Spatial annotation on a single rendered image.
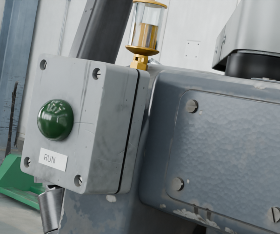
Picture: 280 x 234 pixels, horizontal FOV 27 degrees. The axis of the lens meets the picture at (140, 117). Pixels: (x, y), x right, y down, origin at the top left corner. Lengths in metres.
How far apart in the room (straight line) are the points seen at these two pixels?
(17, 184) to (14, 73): 3.19
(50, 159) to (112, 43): 0.38
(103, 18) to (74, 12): 7.84
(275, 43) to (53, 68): 0.19
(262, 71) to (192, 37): 6.55
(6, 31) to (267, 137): 9.04
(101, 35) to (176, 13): 6.51
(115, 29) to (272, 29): 0.32
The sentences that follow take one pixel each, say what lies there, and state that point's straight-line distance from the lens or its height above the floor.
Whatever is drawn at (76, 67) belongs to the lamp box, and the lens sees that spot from 0.41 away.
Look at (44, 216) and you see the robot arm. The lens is 0.73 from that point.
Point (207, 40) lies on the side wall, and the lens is 6.90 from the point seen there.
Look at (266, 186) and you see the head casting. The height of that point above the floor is 1.27.
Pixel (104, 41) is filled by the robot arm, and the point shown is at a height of 1.37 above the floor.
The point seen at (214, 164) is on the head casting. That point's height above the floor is 1.28.
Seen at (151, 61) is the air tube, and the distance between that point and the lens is 0.56.
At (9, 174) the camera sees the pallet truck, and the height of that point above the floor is 0.20.
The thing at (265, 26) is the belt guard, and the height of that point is 1.39.
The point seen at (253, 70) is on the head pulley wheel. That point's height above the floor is 1.35.
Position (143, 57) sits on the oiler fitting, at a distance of 0.47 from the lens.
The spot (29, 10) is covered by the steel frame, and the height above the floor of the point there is 2.15.
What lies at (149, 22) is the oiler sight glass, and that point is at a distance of 0.47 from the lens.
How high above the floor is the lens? 1.32
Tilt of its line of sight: 3 degrees down
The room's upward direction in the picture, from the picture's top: 10 degrees clockwise
